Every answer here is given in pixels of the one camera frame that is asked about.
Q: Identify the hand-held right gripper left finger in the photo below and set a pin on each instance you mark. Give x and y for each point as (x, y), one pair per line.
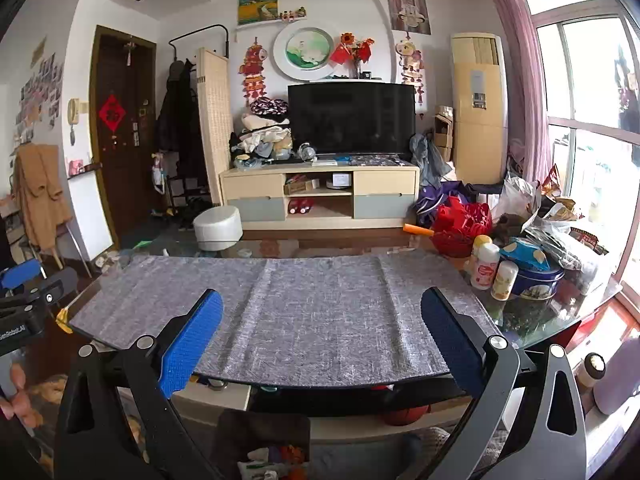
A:
(192, 345)

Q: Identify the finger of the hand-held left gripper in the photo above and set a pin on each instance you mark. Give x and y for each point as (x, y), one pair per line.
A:
(47, 292)
(20, 274)

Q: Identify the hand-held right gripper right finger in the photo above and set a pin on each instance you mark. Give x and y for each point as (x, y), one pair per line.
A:
(450, 340)

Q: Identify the dark trash bin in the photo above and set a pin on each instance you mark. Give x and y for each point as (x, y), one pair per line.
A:
(260, 425)

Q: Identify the green white foil packet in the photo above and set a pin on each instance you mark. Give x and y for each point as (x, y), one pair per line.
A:
(257, 471)

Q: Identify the orange wrapper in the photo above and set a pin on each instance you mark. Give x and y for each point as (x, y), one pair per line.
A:
(295, 456)

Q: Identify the person's left hand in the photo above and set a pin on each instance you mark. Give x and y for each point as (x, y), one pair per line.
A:
(17, 400)

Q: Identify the yellow corner guard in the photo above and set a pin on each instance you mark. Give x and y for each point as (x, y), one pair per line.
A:
(64, 317)

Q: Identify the tan fluffy cloth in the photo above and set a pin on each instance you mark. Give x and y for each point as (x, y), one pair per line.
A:
(45, 390)

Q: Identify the white bottle pink label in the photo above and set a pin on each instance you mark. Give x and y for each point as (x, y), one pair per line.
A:
(485, 270)

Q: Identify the small white bottle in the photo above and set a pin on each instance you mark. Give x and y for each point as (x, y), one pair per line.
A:
(504, 282)

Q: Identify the brown hanging coat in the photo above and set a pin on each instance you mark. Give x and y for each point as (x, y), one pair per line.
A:
(42, 195)

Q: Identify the orange basketball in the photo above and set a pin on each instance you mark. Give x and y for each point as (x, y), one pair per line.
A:
(405, 416)

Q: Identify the whiteboard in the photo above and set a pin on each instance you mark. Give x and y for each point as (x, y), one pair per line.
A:
(90, 215)

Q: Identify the grey knitted cushion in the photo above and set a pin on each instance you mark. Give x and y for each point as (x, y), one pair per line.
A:
(440, 440)

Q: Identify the blue round cookie tin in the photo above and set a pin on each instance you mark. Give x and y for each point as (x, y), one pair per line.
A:
(537, 282)

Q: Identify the red plastic basket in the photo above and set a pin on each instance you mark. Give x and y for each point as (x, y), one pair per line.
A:
(457, 235)

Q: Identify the green paper piece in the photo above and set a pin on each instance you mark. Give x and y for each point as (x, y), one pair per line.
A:
(142, 245)

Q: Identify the orange tube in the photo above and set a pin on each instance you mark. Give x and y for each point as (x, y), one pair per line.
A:
(417, 230)

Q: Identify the white round stool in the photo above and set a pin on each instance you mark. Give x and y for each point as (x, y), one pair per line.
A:
(217, 225)

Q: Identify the grey woven table mat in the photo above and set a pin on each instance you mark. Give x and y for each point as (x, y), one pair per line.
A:
(325, 320)

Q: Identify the purple bag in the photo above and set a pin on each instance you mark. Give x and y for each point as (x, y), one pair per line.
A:
(430, 205)

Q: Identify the dark brown door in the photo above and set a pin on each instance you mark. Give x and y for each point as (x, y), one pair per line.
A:
(120, 170)

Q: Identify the cream thermos dark lid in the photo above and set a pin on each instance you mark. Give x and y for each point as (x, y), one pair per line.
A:
(590, 370)

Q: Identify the black shoe rack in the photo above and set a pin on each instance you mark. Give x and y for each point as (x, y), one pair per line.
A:
(190, 200)

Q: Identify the blue grey cloth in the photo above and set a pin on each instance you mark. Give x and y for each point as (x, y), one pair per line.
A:
(360, 455)

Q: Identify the pile of snack bags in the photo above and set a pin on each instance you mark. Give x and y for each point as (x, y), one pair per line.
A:
(565, 240)

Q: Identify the white plastic bag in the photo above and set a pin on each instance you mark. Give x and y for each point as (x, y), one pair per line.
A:
(515, 195)

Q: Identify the pink white hanging bag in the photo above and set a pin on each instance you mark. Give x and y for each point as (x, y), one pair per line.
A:
(159, 172)

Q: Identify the lavender cushion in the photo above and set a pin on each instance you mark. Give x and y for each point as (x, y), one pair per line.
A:
(620, 375)

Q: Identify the beige grey tv cabinet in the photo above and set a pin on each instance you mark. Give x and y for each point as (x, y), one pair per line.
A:
(250, 180)

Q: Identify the grey jacket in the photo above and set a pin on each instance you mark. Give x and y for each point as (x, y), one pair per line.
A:
(430, 160)

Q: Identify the red diamond door decoration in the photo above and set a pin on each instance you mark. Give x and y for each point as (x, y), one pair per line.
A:
(112, 112)

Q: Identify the cardboard box red label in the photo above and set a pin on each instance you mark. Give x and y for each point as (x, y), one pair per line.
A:
(301, 185)

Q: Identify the white router box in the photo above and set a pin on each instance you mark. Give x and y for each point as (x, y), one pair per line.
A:
(339, 180)

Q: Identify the beige standing air conditioner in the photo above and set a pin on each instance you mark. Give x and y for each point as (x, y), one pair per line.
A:
(477, 135)

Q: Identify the stacked cardboard boxes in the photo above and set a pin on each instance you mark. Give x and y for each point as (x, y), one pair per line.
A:
(442, 132)

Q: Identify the pile of clothes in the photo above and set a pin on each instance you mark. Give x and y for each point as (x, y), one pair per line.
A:
(262, 140)

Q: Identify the dark hanging coats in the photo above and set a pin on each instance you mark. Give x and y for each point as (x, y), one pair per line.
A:
(180, 120)

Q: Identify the beige folding screen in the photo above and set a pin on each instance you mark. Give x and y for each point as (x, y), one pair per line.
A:
(215, 125)

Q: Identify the black television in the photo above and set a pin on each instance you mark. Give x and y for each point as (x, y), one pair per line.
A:
(350, 117)

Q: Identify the window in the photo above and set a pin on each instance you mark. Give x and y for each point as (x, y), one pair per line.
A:
(590, 110)

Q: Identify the red fish hanging ornament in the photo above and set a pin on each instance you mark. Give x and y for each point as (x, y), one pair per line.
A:
(255, 65)

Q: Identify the pink curtain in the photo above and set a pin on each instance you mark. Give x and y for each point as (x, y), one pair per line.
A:
(515, 60)

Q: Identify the pink beige hanging ornament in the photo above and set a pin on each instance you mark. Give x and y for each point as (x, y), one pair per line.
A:
(407, 55)

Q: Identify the black metal coat rack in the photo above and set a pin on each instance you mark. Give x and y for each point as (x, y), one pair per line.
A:
(200, 31)

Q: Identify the vase with red flowers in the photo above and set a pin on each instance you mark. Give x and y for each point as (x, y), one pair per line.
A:
(352, 50)

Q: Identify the landscape painting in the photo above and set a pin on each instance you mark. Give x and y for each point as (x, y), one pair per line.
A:
(257, 7)

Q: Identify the beige wall intercom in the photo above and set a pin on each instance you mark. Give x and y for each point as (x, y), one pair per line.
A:
(73, 110)

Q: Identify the wall photo collage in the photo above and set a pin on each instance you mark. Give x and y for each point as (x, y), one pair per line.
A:
(40, 95)

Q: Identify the round white wall painting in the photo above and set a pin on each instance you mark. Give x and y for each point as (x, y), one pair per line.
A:
(307, 50)

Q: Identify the wall poster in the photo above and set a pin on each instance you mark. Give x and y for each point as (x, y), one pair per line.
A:
(407, 7)

